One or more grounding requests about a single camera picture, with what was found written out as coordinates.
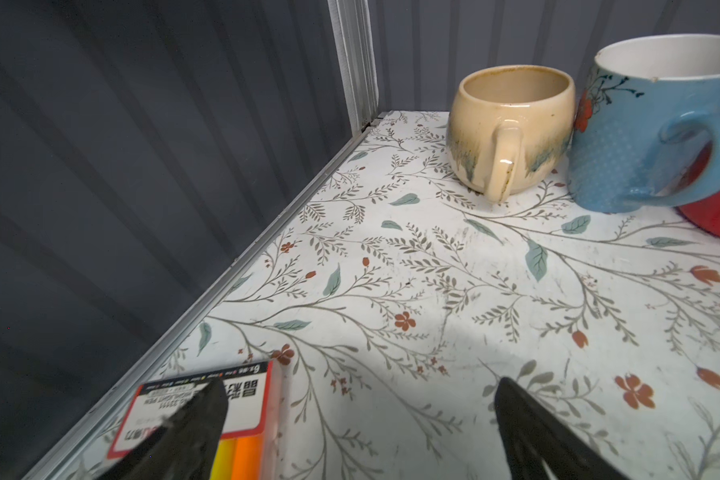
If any beige speckled mug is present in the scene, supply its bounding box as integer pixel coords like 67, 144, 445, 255
445, 65, 576, 204

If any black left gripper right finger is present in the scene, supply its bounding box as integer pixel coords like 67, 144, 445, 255
494, 377, 625, 479

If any colourful marker pack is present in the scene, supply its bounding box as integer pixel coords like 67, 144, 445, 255
105, 360, 282, 479

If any blue polka dot mug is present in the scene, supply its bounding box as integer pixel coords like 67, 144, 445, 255
568, 34, 720, 213

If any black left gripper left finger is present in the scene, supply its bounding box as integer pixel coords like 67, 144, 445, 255
101, 379, 228, 480

